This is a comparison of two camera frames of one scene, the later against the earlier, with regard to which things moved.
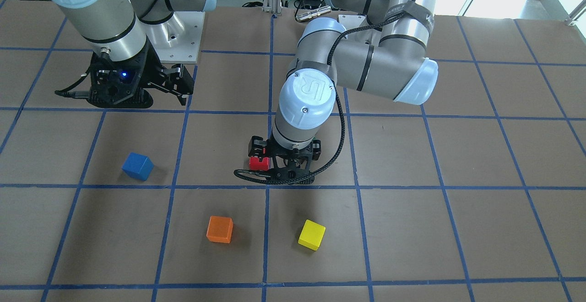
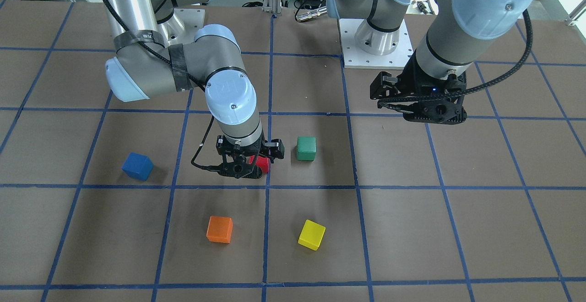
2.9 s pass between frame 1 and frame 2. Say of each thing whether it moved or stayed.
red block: stayed
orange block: stayed
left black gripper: moved
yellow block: stayed
